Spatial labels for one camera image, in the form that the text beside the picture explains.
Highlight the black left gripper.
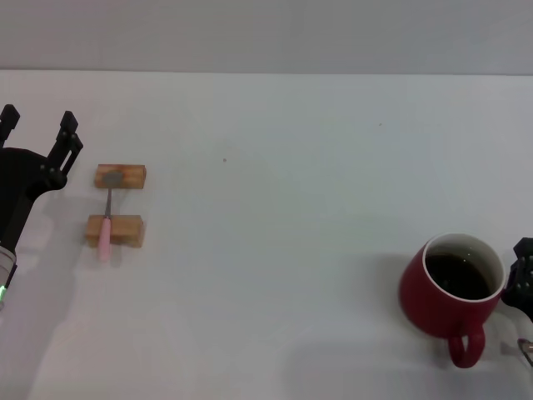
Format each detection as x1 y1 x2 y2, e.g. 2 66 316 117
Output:
0 104 84 253

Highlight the red ceramic cup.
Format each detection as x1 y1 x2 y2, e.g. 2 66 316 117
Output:
398 232 508 369

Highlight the dark brown coffee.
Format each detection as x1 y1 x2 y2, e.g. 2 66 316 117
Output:
424 251 493 301

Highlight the small wooden support block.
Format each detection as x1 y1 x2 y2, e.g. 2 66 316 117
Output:
94 163 149 191
85 213 146 249

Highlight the gripper cable with metal plug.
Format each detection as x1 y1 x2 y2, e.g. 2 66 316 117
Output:
516 337 533 368

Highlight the pink handled metal spoon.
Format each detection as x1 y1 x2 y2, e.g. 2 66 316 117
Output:
98 169 124 263

